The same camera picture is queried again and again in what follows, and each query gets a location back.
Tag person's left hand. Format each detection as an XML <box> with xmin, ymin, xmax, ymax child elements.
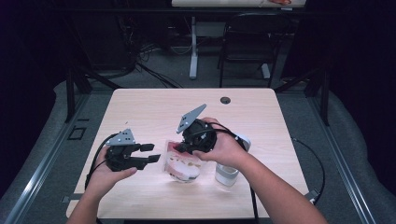
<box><xmin>84</xmin><ymin>147</ymin><xmax>138</xmax><ymax>201</ymax></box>

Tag black folding chair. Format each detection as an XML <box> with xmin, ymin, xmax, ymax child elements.
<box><xmin>218</xmin><ymin>12</ymin><xmax>295</xmax><ymax>89</ymax></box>

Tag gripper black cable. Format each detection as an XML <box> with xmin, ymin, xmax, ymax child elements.
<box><xmin>84</xmin><ymin>133</ymin><xmax>120</xmax><ymax>190</ymax></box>
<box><xmin>199</xmin><ymin>121</ymin><xmax>260</xmax><ymax>224</ymax></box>

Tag metal floor rail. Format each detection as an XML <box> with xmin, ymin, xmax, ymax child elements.
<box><xmin>3</xmin><ymin>92</ymin><xmax>92</xmax><ymax>224</ymax></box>
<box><xmin>307</xmin><ymin>92</ymin><xmax>377</xmax><ymax>224</ymax></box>

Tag white lidded container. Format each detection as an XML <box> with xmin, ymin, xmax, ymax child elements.
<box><xmin>214</xmin><ymin>133</ymin><xmax>252</xmax><ymax>188</ymax></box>

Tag white-legged wooden table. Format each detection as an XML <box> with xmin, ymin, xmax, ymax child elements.
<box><xmin>171</xmin><ymin>0</ymin><xmax>307</xmax><ymax>80</ymax></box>

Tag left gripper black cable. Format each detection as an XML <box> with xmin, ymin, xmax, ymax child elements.
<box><xmin>84</xmin><ymin>133</ymin><xmax>120</xmax><ymax>190</ymax></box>

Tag black cable beside table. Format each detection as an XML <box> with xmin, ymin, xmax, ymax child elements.
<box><xmin>291</xmin><ymin>137</ymin><xmax>325</xmax><ymax>204</ymax></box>

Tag black metal stand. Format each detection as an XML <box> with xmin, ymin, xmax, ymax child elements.
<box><xmin>64</xmin><ymin>66</ymin><xmax>122</xmax><ymax>123</ymax></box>
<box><xmin>274</xmin><ymin>66</ymin><xmax>331</xmax><ymax>127</ymax></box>

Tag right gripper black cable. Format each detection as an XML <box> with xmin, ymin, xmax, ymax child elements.
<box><xmin>199</xmin><ymin>121</ymin><xmax>260</xmax><ymax>224</ymax></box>

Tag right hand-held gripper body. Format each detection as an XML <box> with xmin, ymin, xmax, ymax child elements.
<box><xmin>176</xmin><ymin>104</ymin><xmax>218</xmax><ymax>154</ymax></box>

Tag black floor cables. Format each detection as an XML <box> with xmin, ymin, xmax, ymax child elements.
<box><xmin>118</xmin><ymin>18</ymin><xmax>185</xmax><ymax>90</ymax></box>

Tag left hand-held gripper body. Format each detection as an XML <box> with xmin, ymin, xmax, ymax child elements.
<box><xmin>105</xmin><ymin>128</ymin><xmax>143</xmax><ymax>173</ymax></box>

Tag clear red printed refill pouch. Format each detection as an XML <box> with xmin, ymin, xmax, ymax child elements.
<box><xmin>162</xmin><ymin>139</ymin><xmax>207</xmax><ymax>184</ymax></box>

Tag person's right hand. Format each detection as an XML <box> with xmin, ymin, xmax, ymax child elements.
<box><xmin>191</xmin><ymin>117</ymin><xmax>250</xmax><ymax>171</ymax></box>

